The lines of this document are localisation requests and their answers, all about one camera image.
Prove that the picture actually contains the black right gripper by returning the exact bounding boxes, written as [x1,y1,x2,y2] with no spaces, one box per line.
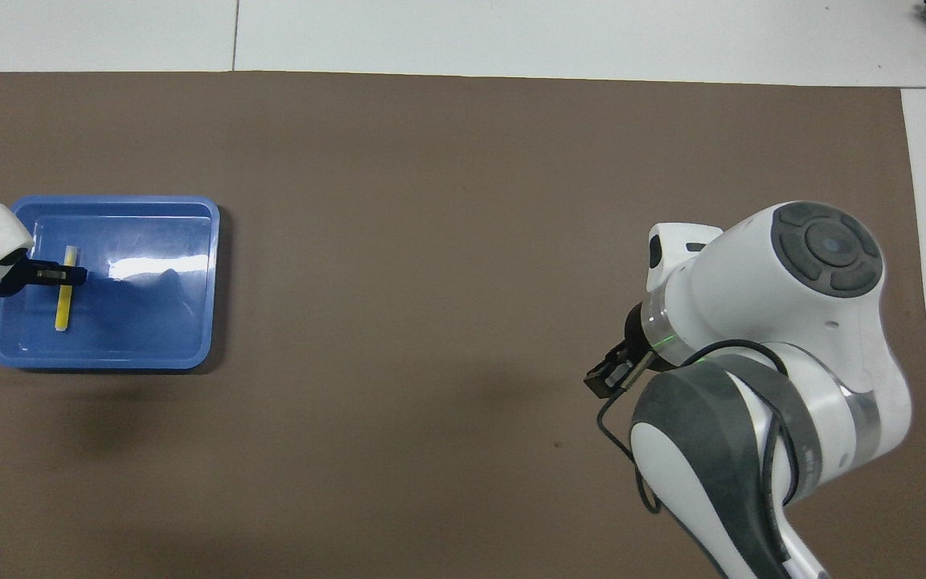
[584,301,663,401]

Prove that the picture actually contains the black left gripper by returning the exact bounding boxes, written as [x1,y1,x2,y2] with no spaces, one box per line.
[0,256,88,299]

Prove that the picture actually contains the yellow highlighter pen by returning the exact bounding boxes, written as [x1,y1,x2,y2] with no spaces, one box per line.
[55,246,79,332]

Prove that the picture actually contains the blue plastic tray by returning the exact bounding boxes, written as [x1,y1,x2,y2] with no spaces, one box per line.
[0,195,221,371]

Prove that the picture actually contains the large brown table mat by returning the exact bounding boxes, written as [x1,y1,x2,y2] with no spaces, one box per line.
[0,71,926,579]

